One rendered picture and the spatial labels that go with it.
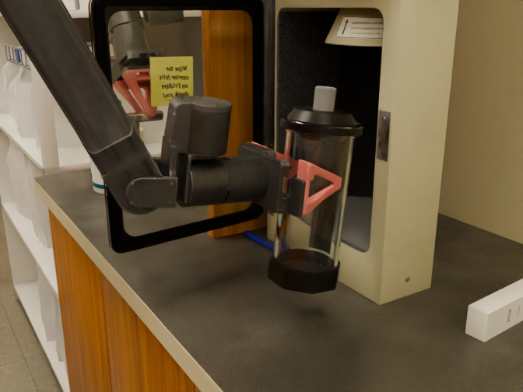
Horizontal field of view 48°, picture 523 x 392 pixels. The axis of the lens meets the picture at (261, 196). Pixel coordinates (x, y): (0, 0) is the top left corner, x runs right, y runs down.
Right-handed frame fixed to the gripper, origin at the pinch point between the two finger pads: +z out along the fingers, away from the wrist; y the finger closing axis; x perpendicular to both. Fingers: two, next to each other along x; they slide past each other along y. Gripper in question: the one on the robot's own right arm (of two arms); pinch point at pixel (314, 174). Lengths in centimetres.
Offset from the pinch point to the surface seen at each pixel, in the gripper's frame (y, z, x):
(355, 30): 8.5, 11.5, -19.4
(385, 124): -1.8, 10.1, -7.1
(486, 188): 12, 55, 9
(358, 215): 13.7, 22.0, 11.9
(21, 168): 190, -3, 43
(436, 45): -2.9, 16.4, -18.2
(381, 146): -1.3, 10.5, -3.9
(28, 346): 174, -4, 117
